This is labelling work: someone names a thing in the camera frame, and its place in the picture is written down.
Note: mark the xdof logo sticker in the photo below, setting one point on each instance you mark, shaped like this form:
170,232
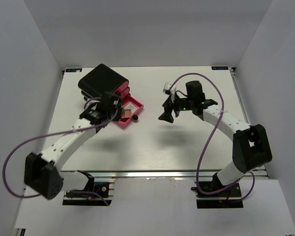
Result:
219,68
73,70

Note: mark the pink eyeshadow palette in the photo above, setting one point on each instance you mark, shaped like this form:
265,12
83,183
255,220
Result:
127,113

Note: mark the pink bottom drawer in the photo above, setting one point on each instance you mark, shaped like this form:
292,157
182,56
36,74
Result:
124,122

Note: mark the left XDOF logo sticker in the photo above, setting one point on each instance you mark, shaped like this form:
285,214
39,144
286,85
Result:
73,70

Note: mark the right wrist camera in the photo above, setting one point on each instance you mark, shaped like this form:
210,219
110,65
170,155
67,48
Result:
170,90

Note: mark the right XDOF logo sticker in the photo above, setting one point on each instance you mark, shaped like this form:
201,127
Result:
219,68

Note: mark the aluminium table frame rail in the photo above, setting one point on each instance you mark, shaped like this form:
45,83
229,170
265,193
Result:
248,118

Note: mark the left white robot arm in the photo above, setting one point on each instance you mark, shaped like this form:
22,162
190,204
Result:
43,171

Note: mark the black pink drawer organizer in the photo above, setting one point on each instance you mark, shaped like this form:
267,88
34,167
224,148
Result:
103,79

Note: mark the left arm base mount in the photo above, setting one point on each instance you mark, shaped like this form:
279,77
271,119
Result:
96,193

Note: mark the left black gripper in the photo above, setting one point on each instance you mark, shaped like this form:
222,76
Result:
119,114

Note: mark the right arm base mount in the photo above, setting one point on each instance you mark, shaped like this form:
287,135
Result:
230,198

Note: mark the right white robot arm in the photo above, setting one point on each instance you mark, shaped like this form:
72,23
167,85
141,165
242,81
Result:
212,113

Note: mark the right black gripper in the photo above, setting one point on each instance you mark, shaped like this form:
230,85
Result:
168,106

